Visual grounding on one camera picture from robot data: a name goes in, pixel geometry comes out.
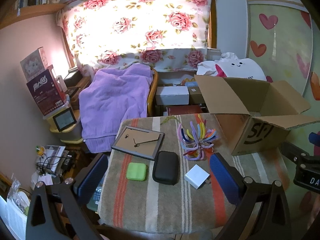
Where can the small yellow toy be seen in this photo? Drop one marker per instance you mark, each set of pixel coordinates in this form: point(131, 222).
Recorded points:
point(39, 150)

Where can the black zip case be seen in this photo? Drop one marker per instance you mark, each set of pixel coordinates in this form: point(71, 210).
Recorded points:
point(165, 167)

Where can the grey picture frame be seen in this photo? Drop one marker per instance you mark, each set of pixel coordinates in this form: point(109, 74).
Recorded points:
point(140, 140)

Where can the clear plastic bag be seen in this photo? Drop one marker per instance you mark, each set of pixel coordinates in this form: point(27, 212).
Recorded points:
point(17, 195)

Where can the black box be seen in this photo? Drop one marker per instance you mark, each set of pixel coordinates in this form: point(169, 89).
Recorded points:
point(72, 78)

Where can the dark red product box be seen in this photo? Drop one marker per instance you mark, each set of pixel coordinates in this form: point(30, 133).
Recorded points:
point(45, 92)

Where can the wooden wall shelf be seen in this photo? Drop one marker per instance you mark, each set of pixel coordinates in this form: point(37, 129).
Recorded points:
point(37, 10)

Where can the white plush bag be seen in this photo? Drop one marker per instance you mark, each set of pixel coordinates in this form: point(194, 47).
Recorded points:
point(240, 67)

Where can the rose print curtain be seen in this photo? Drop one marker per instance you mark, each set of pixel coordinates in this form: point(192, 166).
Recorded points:
point(140, 17)

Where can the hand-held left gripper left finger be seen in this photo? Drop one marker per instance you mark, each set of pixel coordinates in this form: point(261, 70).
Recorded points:
point(92, 176)

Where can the dark red book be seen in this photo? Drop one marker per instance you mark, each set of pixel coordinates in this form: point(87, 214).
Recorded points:
point(185, 110)

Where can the green square case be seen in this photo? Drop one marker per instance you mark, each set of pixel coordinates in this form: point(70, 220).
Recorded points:
point(136, 171)

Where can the clear plastic storage bin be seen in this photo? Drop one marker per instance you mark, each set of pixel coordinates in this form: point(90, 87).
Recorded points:
point(73, 133)

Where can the bunch of colourful loops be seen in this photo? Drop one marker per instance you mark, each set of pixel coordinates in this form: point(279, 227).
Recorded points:
point(197, 140)

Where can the wooden chair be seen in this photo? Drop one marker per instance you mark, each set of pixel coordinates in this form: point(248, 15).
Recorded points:
point(152, 90)

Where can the white carton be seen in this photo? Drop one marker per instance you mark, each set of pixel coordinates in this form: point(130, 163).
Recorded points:
point(172, 95)

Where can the yellow packet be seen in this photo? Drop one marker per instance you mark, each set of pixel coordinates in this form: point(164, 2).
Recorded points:
point(190, 80)

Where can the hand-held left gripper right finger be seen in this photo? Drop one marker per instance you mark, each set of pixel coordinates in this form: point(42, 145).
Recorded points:
point(221, 177)

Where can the white charger block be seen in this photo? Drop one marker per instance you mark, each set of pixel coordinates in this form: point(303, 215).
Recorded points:
point(197, 177)

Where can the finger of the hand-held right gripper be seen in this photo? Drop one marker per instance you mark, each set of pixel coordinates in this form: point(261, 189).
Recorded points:
point(315, 138)
point(293, 150)

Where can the striped table towel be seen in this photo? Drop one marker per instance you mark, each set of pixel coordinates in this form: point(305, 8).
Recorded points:
point(162, 205)

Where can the brown cardboard box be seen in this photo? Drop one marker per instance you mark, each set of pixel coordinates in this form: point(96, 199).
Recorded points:
point(225, 97)

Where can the purple blanket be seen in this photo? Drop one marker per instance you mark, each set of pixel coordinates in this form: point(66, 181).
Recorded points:
point(112, 100)

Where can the small brown carton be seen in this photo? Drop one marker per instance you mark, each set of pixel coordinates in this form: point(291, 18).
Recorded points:
point(195, 95)

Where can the heart print door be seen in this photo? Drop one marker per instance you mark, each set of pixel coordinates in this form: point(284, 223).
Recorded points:
point(282, 50)

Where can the small white red box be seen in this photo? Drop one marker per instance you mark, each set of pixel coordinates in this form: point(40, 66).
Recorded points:
point(61, 83)

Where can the pink cat print box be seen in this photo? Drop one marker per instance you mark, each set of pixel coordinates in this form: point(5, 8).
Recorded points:
point(32, 63)

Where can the stack of papers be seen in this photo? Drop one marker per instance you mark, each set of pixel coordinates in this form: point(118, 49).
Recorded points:
point(53, 152)

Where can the black framed display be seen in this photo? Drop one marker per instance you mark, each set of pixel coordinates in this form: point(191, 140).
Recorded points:
point(64, 121)

